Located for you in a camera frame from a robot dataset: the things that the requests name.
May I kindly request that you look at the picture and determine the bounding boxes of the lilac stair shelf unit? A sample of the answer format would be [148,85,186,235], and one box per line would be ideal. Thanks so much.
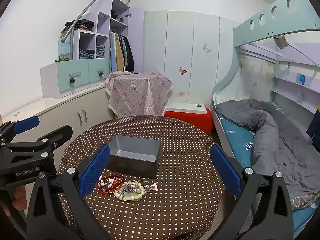
[72,0,130,61]

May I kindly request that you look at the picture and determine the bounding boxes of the white wardrobe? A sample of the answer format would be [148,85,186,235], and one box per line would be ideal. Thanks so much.
[143,10,240,105]

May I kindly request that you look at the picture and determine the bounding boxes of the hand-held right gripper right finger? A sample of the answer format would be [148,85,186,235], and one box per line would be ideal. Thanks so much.
[210,144,294,240]

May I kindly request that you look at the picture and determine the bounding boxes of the person's left hand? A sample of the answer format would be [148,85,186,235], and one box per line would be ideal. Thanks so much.
[0,186,27,217]

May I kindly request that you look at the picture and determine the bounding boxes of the folded blue jeans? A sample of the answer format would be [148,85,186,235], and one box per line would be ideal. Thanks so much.
[79,49,95,60]

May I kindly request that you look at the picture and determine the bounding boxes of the pile of dark clothes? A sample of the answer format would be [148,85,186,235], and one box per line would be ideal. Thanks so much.
[61,20,95,37]

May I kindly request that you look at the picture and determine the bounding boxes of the dark blue garment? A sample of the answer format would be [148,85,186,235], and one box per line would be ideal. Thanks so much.
[306,116,320,145]

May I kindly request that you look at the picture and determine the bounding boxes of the pink bear print cloth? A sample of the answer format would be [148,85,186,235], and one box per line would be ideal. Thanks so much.
[105,70,173,117]

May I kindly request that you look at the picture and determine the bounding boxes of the grey duvet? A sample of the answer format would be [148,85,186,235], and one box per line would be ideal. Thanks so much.
[215,99,320,210]

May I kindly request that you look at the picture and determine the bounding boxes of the red storage box white lid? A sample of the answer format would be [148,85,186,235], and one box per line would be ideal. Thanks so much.
[164,102,213,135]

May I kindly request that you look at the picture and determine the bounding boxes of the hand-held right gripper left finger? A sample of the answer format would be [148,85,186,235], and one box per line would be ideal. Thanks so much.
[26,144,111,240]

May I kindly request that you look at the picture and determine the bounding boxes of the silver chain pink heart pendant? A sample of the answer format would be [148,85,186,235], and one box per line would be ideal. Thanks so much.
[122,180,159,193]

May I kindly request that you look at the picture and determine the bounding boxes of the metal tin box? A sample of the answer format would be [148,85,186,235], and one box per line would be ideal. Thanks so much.
[107,134,161,179]

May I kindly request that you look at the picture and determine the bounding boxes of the brown hanging cloth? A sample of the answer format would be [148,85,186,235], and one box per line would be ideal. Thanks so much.
[272,35,288,50]

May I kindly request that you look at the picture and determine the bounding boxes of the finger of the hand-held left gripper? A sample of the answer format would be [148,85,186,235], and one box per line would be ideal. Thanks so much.
[0,116,40,144]
[0,124,73,164]

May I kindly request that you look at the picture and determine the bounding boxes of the green bead bracelet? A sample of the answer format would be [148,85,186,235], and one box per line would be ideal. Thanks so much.
[114,181,146,202]

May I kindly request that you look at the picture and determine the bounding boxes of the teal bunk bed frame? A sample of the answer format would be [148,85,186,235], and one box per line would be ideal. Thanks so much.
[210,0,320,240]

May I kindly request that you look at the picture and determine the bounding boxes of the blue bed sheet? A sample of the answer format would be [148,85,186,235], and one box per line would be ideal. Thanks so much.
[216,112,320,235]

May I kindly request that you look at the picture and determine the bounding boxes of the white low cabinet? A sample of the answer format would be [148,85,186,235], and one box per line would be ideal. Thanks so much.
[0,85,115,155]

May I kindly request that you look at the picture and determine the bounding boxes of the dark clothes in shelf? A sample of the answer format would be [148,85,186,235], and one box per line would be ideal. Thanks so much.
[111,10,124,22]

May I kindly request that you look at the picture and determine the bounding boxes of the round brown polka-dot table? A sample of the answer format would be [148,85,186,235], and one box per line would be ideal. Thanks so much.
[58,116,227,240]

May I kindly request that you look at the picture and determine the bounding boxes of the red bead bracelet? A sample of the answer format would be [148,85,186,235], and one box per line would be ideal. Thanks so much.
[97,174,125,195]

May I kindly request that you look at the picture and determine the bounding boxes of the row of hanging clothes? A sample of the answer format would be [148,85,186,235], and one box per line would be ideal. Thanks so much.
[109,31,135,72]

